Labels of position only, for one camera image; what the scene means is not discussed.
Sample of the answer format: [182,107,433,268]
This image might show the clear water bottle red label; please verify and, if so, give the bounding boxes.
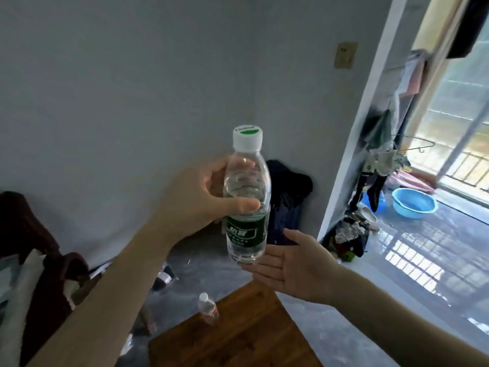
[197,292,220,325]

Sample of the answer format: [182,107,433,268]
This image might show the plastic bag with socks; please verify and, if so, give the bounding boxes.
[151,263,176,291]

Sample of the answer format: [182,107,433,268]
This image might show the light blue plastic basin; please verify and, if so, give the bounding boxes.
[391,188,439,220]

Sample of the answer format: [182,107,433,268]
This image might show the dark blue suitcase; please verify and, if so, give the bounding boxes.
[265,160,314,245]

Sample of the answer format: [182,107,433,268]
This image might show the clear water bottle green label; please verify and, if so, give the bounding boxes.
[223,125,272,264]

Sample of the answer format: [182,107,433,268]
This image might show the grey slipper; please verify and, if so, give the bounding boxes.
[353,206,379,224]

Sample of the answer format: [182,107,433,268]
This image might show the person's right forearm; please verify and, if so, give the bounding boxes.
[324,269,489,367]

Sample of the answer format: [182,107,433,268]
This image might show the person's right hand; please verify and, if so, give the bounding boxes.
[238,228,344,306]

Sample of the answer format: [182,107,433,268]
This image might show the small wooden table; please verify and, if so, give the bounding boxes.
[148,280,323,367]

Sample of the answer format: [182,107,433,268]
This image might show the black hanging trousers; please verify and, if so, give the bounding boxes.
[446,0,489,60]

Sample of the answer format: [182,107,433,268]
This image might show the glass sliding door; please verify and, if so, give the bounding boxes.
[404,0,489,207]

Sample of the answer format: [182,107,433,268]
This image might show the wall switch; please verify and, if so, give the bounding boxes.
[334,41,359,70]

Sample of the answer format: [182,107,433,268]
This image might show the row of hanging clothes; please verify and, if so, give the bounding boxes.
[349,49,428,215]

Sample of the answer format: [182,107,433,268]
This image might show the pink plastic basin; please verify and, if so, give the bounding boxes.
[386,170,436,195]

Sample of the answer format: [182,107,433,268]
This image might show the dark wooden sofa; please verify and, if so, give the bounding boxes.
[0,191,91,367]

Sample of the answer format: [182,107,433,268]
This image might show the teal hanging cloth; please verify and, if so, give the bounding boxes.
[365,109,394,149]

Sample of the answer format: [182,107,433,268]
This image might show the person's left hand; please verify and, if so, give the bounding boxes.
[147,155,261,253]

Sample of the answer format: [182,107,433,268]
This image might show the person's left forearm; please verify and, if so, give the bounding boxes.
[26,225,173,367]

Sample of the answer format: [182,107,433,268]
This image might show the blue plastic bag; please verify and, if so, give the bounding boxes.
[361,190,387,213]

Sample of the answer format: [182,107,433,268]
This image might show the pile of mixed clothes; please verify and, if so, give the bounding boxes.
[322,214,379,263]

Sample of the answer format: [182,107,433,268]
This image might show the cream cloth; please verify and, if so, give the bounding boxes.
[0,250,81,367]

